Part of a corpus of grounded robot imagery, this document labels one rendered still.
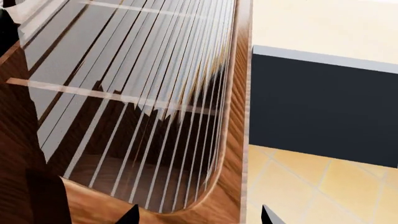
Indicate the dark navy counter cabinet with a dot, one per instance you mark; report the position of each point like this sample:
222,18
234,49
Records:
323,109

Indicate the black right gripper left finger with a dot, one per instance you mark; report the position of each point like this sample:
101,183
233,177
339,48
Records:
131,217

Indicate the wooden cabinet body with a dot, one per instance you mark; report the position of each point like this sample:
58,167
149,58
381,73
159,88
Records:
18,149

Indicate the wooden dish rack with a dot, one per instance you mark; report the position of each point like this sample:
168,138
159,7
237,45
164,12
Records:
146,93

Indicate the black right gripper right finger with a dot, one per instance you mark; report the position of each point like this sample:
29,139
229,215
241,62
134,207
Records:
268,216

